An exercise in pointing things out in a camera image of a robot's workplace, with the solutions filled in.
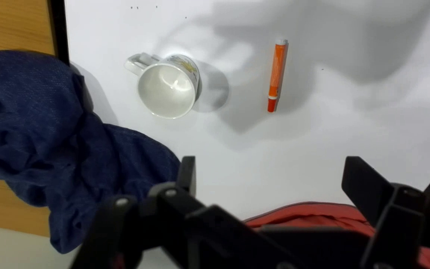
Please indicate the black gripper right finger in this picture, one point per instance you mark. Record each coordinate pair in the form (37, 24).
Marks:
(398, 219)

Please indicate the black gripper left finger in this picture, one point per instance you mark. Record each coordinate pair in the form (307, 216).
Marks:
(185, 234)

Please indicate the orange marker with white cap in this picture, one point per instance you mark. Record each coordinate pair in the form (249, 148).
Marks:
(276, 75)

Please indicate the white ceramic mug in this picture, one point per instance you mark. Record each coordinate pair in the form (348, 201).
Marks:
(167, 90)

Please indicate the red cloth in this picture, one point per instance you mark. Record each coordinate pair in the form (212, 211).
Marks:
(313, 214)

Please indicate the dark blue cloth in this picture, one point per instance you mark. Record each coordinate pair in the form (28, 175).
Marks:
(51, 139)

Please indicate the light wooden table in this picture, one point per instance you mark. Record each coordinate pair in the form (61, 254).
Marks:
(10, 24)

